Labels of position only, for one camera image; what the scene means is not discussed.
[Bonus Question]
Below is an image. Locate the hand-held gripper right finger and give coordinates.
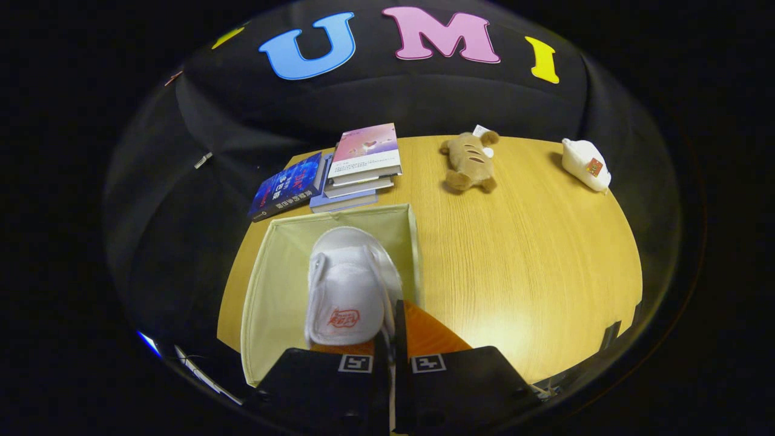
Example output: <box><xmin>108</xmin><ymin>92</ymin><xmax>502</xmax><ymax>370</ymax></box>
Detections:
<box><xmin>394</xmin><ymin>299</ymin><xmax>541</xmax><ymax>435</ymax></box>

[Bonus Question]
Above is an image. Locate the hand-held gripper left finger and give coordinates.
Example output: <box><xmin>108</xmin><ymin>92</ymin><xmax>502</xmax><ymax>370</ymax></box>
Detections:
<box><xmin>254</xmin><ymin>330</ymin><xmax>391</xmax><ymax>436</ymax></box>

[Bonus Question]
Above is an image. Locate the white striped canvas shoe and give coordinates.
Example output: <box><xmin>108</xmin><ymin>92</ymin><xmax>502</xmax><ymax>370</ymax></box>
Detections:
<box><xmin>303</xmin><ymin>226</ymin><xmax>405</xmax><ymax>349</ymax></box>

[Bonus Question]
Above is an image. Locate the pale green fabric storage box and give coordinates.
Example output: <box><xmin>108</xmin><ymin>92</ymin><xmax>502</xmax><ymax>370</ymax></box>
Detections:
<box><xmin>240</xmin><ymin>203</ymin><xmax>424</xmax><ymax>388</ymax></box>

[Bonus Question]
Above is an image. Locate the white edged keyboard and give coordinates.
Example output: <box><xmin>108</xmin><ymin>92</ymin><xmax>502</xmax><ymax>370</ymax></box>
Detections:
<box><xmin>174</xmin><ymin>345</ymin><xmax>243</xmax><ymax>405</ymax></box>

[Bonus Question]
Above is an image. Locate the light blue book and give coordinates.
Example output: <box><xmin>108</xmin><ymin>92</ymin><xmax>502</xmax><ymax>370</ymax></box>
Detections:
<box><xmin>309</xmin><ymin>154</ymin><xmax>379</xmax><ymax>214</ymax></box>

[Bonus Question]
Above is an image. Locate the white paged book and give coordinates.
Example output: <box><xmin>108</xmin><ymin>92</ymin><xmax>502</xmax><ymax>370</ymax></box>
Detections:
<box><xmin>330</xmin><ymin>170</ymin><xmax>397</xmax><ymax>188</ymax></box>
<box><xmin>324</xmin><ymin>177</ymin><xmax>394</xmax><ymax>199</ymax></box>

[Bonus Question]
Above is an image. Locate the dark blue book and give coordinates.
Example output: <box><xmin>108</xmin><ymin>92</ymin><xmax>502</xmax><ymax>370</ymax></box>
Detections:
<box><xmin>248</xmin><ymin>151</ymin><xmax>325</xmax><ymax>223</ymax></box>

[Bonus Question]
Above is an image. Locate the brown plush toy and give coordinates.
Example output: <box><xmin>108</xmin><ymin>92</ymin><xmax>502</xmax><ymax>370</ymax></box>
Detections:
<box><xmin>439</xmin><ymin>124</ymin><xmax>501</xmax><ymax>194</ymax></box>

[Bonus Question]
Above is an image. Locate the computer monitor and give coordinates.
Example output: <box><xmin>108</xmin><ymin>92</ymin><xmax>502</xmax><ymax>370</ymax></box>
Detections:
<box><xmin>136</xmin><ymin>330</ymin><xmax>163</xmax><ymax>359</ymax></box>

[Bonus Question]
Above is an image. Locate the pink cover book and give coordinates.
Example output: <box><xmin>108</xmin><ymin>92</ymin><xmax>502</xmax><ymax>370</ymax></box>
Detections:
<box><xmin>327</xmin><ymin>123</ymin><xmax>403</xmax><ymax>180</ymax></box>

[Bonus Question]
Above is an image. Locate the black backdrop cloth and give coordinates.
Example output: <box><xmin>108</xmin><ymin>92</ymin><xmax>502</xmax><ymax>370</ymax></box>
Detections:
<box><xmin>103</xmin><ymin>0</ymin><xmax>684</xmax><ymax>394</ymax></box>

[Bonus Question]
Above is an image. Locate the white plush pouch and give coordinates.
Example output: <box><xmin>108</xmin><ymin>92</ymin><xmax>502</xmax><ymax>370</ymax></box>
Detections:
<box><xmin>561</xmin><ymin>138</ymin><xmax>613</xmax><ymax>194</ymax></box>

